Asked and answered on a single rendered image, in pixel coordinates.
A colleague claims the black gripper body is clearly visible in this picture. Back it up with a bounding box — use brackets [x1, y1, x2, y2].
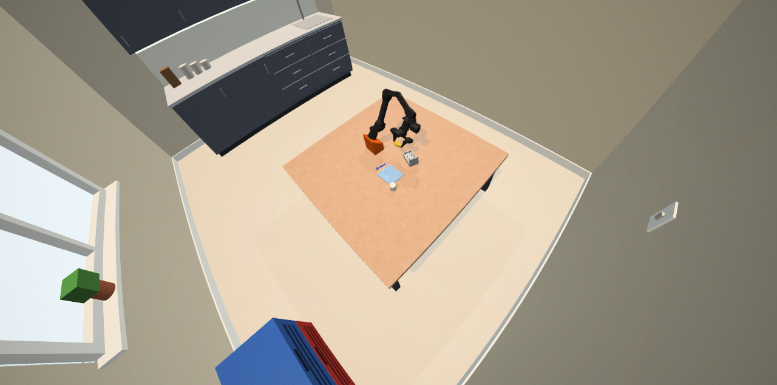
[390, 126, 413, 144]

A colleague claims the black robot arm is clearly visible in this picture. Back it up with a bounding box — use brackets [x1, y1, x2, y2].
[366, 89, 421, 140]

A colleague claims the light blue flat slab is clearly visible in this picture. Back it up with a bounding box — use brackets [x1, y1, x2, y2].
[377, 164, 404, 184]

